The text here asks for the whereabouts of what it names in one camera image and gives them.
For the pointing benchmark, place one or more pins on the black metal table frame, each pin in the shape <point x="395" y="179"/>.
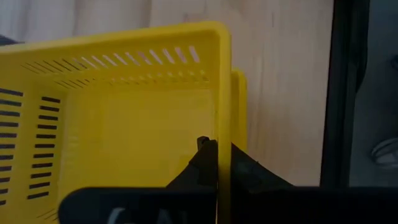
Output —
<point x="342" y="93"/>

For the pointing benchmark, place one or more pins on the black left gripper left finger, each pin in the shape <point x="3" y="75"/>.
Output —
<point x="202" y="168"/>

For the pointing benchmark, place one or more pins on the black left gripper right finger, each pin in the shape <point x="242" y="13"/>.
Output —
<point x="252" y="174"/>

